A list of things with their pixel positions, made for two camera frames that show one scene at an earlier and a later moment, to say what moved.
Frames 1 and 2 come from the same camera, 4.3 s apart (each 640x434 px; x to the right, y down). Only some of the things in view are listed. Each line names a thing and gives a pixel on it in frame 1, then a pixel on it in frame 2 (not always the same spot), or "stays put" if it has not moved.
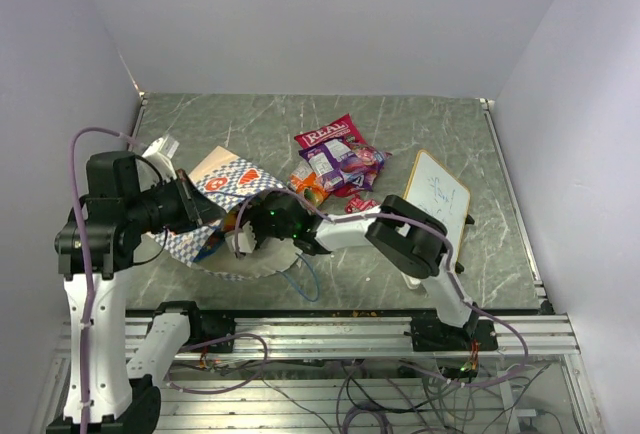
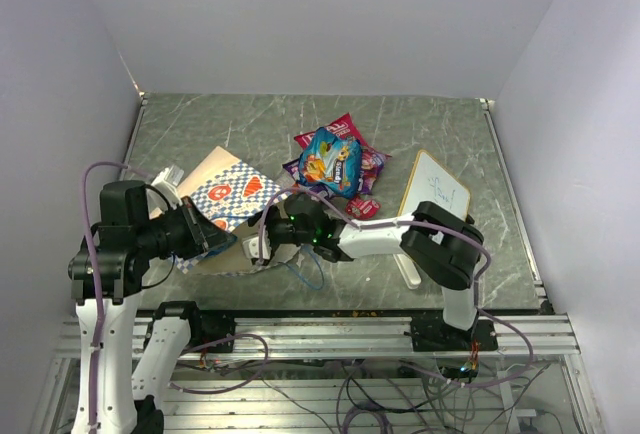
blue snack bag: (217, 238) → (330, 163)
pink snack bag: (343, 129) stays put
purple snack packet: (337, 162) → (293, 168)
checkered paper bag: (227, 182) stays put
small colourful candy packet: (360, 166) stays put
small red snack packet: (357, 204) stays put
